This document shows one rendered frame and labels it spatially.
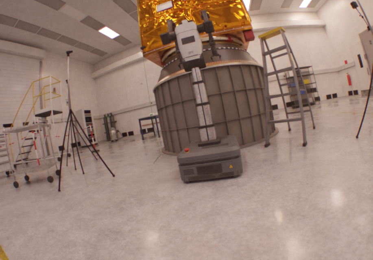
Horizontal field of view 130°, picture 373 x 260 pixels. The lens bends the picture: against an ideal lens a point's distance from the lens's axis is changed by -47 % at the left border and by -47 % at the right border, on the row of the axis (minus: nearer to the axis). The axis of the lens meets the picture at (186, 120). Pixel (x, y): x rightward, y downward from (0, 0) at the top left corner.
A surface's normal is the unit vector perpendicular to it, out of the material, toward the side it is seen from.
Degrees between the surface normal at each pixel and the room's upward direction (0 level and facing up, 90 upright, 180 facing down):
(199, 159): 90
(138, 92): 90
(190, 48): 90
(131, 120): 90
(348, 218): 0
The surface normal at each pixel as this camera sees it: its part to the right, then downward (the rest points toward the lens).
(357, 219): -0.18, -0.98
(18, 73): 0.95, -0.18
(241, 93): 0.21, -0.02
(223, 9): -0.27, 0.04
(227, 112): -0.04, 0.03
